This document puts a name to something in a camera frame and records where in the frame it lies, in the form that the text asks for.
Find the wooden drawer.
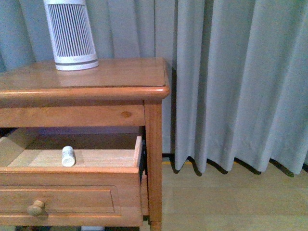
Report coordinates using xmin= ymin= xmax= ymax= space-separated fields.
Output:
xmin=0 ymin=128 xmax=148 ymax=227

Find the white medicine bottle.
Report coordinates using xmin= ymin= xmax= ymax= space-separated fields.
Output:
xmin=62 ymin=146 xmax=76 ymax=167

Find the wooden nightstand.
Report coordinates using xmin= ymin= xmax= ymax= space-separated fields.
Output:
xmin=0 ymin=58 xmax=170 ymax=231

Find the grey curtain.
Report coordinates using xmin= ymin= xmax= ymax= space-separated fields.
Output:
xmin=0 ymin=0 xmax=308 ymax=176

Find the white cylindrical air purifier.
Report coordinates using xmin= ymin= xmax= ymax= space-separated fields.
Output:
xmin=44 ymin=0 xmax=99 ymax=71

